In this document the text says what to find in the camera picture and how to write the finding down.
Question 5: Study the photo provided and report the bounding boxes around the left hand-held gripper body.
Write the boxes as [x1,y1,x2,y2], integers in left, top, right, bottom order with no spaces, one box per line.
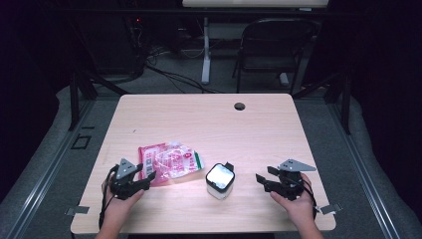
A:
[108,157,147,201]

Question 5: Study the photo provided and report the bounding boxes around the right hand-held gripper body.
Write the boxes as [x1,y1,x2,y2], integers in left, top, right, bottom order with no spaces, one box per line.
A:
[275,158,317,201]

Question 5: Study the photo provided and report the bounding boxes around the pink plastic bag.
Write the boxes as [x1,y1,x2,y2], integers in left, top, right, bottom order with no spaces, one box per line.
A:
[137,140,205,187]

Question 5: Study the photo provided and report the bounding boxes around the clear container with black lid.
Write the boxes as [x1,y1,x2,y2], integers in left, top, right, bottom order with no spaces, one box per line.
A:
[205,161,237,201]

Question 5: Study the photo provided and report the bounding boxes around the person's left hand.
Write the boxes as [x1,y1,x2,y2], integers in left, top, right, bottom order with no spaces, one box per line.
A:
[103,182,145,227]

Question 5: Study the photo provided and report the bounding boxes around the person's right hand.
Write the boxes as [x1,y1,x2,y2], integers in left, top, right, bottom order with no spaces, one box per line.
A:
[270,173,317,230]

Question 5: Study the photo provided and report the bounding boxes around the white desk foot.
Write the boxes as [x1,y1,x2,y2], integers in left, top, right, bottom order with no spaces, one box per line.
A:
[278,72,291,88]

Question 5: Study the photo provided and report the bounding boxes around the black metal stand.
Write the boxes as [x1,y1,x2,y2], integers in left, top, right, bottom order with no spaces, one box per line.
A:
[292,71,352,135]
[68,69,131,131]

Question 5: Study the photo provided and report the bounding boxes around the black folding chair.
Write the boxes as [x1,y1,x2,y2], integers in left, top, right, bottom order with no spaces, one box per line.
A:
[232,18,321,96]

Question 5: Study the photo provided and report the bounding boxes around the dark computer tower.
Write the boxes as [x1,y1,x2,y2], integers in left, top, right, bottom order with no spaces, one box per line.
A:
[94,14,147,77]

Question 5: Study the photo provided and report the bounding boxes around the white desk leg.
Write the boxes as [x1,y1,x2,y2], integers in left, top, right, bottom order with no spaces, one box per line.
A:
[200,17,213,86]

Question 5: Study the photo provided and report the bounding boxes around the white desk top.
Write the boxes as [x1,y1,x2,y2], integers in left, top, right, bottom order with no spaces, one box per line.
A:
[181,0,329,9]

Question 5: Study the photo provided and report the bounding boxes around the right hand-held gripper cable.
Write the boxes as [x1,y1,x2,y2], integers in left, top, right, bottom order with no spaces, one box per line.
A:
[292,175,319,221]

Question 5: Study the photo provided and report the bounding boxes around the hand-held gripper cable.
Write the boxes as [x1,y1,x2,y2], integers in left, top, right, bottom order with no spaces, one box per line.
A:
[292,175,319,221]
[99,163,120,231]

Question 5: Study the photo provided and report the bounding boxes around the left hand-held gripper cable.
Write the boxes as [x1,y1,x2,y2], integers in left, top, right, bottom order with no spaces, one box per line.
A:
[99,163,120,231]

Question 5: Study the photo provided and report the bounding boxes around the grey metal table bracket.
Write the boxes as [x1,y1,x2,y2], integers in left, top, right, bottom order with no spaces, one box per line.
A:
[65,205,91,216]
[317,202,343,215]

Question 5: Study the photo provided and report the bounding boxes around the aluminium floor rail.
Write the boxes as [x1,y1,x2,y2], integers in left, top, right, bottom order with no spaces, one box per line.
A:
[326,99,403,239]
[0,99,97,239]

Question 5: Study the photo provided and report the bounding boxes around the black floor cables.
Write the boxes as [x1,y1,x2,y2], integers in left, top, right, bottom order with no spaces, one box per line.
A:
[144,46,221,95]

